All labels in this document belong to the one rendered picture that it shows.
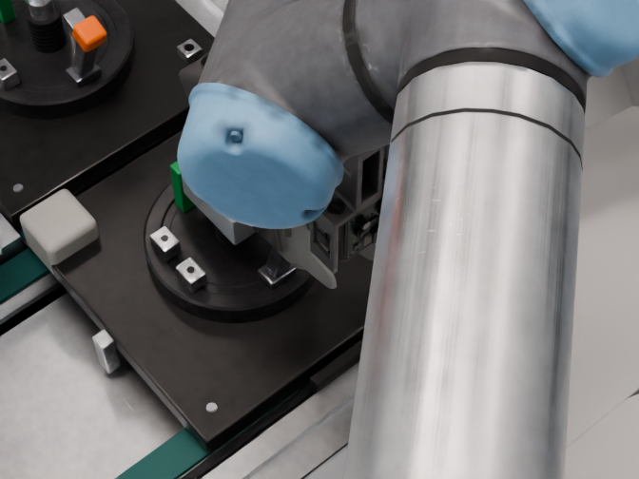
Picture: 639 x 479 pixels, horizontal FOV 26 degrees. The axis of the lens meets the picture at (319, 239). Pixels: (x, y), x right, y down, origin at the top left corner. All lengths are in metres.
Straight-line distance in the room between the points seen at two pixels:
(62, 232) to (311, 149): 0.50
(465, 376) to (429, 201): 0.07
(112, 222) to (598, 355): 0.41
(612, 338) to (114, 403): 0.42
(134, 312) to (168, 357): 0.05
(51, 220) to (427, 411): 0.66
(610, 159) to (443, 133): 0.79
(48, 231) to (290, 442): 0.25
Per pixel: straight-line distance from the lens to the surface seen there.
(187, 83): 0.89
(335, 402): 1.02
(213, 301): 1.03
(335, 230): 0.81
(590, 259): 1.22
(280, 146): 0.60
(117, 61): 1.18
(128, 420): 1.07
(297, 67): 0.60
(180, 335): 1.04
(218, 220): 1.01
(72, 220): 1.08
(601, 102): 1.15
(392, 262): 0.49
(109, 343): 1.05
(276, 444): 1.00
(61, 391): 1.09
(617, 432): 1.15
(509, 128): 0.51
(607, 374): 1.17
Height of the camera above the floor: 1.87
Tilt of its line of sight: 56 degrees down
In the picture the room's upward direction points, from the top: straight up
